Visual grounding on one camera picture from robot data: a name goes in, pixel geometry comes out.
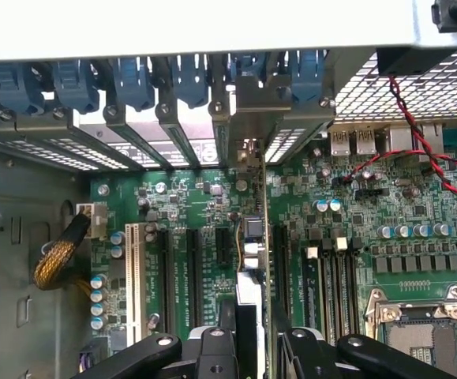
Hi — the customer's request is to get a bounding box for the installed green RAM stick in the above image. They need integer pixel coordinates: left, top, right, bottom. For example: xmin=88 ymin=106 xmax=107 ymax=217
xmin=302 ymin=246 xmax=326 ymax=331

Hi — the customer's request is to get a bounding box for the long black expansion slot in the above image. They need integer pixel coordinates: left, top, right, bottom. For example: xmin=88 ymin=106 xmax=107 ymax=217
xmin=185 ymin=227 xmax=204 ymax=336
xmin=272 ymin=225 xmax=293 ymax=321
xmin=159 ymin=227 xmax=177 ymax=336

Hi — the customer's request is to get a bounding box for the short black expansion slot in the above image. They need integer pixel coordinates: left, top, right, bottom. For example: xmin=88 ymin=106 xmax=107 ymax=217
xmin=215 ymin=226 xmax=234 ymax=266

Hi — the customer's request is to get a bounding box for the white PCI expansion slot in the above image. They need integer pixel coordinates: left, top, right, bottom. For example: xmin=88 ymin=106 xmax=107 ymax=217
xmin=124 ymin=222 xmax=147 ymax=345

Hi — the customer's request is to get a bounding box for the empty black RAM slot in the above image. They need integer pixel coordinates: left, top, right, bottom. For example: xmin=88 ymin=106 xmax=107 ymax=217
xmin=332 ymin=235 xmax=350 ymax=336

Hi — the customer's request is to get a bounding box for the CPU socket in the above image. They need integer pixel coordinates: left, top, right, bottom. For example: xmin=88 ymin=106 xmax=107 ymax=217
xmin=364 ymin=287 xmax=457 ymax=379

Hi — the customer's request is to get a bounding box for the green Dell motherboard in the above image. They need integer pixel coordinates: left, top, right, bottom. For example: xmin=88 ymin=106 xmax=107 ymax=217
xmin=88 ymin=118 xmax=457 ymax=379

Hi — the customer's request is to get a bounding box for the white power connector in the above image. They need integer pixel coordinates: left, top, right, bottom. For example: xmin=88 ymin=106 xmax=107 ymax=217
xmin=75 ymin=202 xmax=110 ymax=241

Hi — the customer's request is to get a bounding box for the open metal PC case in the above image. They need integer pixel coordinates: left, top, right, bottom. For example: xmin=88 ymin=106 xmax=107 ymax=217
xmin=0 ymin=0 xmax=457 ymax=379

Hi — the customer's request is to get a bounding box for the braided yellow black cable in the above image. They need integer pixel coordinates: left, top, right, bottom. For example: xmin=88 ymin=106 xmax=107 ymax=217
xmin=32 ymin=211 xmax=93 ymax=292

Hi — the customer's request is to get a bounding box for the red black twisted wire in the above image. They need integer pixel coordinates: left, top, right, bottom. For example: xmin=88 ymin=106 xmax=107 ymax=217
xmin=341 ymin=73 xmax=457 ymax=203

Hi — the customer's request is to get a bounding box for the black chassis intrusion switch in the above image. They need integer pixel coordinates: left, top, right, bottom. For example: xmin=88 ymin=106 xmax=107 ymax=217
xmin=376 ymin=46 xmax=457 ymax=77

